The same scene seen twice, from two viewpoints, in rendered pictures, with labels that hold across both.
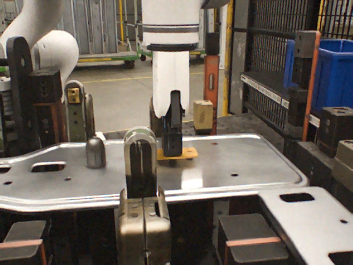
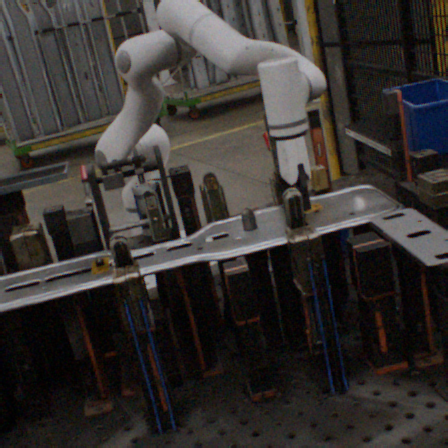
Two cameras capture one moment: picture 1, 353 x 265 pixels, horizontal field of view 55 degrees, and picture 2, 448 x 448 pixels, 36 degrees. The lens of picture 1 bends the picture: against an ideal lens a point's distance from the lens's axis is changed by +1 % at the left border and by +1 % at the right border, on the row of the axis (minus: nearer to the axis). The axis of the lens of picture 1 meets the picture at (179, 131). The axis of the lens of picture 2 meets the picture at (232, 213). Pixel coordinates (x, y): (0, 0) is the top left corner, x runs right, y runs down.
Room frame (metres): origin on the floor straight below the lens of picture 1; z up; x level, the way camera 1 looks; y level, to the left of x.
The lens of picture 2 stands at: (-0.93, 0.13, 1.51)
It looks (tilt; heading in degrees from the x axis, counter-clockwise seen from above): 18 degrees down; 1
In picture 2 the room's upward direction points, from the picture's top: 12 degrees counter-clockwise
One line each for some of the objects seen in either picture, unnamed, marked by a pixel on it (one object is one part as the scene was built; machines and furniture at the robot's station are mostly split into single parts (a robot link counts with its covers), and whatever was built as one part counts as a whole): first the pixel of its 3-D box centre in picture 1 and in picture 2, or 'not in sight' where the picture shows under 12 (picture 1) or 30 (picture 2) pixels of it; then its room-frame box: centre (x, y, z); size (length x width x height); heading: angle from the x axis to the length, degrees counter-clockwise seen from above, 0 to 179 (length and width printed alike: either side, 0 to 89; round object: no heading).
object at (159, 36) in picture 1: (171, 35); (288, 126); (0.53, 0.01, 1.20); 0.09 x 0.08 x 0.03; 8
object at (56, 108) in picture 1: (57, 162); (197, 246); (0.70, 0.28, 0.91); 0.07 x 0.05 x 0.42; 8
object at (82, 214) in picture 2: not in sight; (100, 282); (0.65, 0.53, 0.89); 0.13 x 0.11 x 0.38; 8
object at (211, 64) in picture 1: (208, 148); (328, 206); (0.69, -0.07, 0.95); 0.03 x 0.01 x 0.50; 98
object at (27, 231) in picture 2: not in sight; (47, 301); (0.59, 0.65, 0.89); 0.13 x 0.11 x 0.38; 8
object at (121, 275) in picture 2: not in sight; (146, 346); (0.29, 0.39, 0.87); 0.12 x 0.09 x 0.35; 8
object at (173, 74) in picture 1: (171, 76); (293, 154); (0.52, 0.01, 1.14); 0.10 x 0.07 x 0.11; 8
